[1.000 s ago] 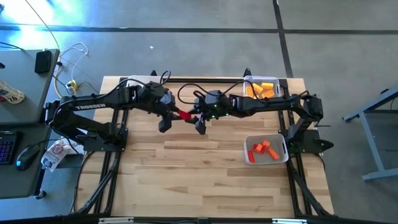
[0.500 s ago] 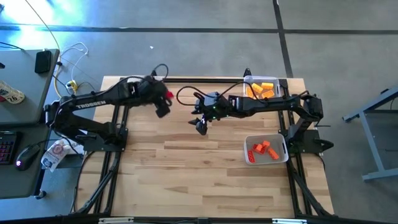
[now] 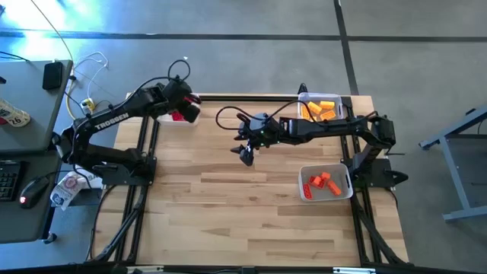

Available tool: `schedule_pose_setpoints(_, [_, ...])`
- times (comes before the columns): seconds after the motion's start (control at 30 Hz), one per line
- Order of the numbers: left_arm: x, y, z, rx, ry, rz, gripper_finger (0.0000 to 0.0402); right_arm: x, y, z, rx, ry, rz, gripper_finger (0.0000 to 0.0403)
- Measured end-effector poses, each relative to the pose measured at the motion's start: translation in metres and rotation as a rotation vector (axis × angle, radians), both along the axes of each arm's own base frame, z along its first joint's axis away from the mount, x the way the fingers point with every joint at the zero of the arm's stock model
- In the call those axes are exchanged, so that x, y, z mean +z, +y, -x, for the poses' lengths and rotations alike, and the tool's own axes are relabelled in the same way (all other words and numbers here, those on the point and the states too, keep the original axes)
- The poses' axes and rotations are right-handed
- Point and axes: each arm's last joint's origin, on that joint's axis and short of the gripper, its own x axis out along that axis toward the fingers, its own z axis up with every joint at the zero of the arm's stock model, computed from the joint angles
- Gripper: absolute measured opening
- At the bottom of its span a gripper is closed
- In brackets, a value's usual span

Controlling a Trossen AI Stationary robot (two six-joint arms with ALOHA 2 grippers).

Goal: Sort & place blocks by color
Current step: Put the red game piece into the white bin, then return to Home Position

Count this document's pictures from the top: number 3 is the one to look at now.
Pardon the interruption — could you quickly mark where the yellow cable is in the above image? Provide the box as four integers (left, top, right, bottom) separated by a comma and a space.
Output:
65, 81, 94, 126

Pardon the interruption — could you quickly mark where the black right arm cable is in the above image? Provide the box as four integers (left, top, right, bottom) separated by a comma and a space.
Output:
215, 98, 317, 132

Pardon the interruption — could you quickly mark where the light grey desk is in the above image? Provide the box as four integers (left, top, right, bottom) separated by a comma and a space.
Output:
0, 59, 74, 154

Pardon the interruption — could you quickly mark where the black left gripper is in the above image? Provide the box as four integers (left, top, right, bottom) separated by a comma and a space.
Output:
162, 78, 202, 123

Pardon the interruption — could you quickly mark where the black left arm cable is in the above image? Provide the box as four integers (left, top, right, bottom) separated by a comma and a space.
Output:
127, 59, 192, 100

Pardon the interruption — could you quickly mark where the black floor cable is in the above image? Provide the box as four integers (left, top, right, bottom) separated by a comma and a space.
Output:
0, 50, 30, 62

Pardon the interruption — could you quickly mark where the grey metal desk frame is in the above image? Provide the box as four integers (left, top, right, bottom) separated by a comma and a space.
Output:
418, 104, 487, 223

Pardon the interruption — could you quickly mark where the black aluminium table frame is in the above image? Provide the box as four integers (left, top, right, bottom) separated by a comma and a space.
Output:
85, 93, 411, 274

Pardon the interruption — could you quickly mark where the white numbered tag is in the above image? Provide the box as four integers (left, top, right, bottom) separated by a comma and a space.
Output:
0, 97, 32, 129

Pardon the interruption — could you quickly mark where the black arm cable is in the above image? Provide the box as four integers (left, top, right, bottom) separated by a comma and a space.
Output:
215, 98, 317, 132
127, 59, 192, 100

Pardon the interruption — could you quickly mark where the white printed snack bag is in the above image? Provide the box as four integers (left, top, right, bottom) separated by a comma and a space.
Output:
50, 170, 103, 212

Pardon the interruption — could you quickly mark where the clear plastic bin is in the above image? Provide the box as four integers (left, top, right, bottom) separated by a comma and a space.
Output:
296, 92, 344, 123

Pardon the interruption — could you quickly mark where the silver metal bracket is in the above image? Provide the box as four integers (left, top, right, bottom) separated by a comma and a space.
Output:
125, 266, 164, 274
333, 267, 377, 274

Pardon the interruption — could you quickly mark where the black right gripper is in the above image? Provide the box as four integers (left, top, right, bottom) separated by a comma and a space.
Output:
230, 113, 285, 167

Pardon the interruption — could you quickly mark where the dark grey desk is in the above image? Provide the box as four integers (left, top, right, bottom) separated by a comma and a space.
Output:
0, 150, 64, 244

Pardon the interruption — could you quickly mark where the black computer mouse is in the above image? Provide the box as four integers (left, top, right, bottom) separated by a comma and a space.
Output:
18, 175, 51, 210

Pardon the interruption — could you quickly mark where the white cable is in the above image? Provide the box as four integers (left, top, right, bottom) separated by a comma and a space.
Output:
71, 50, 110, 100

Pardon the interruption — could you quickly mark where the white plastic bin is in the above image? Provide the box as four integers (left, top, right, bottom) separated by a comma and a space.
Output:
155, 92, 201, 128

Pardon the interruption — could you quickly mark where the black keyboard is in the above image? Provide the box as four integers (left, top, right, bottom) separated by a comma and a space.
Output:
0, 159, 23, 202

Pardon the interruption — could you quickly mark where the grey plastic bin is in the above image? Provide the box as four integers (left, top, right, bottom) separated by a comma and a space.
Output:
298, 163, 354, 202

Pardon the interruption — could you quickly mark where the black power adapter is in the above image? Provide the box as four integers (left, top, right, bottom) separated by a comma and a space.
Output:
42, 61, 65, 91

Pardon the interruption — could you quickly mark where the thin grey cable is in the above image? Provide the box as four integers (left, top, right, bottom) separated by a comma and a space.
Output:
29, 0, 75, 62

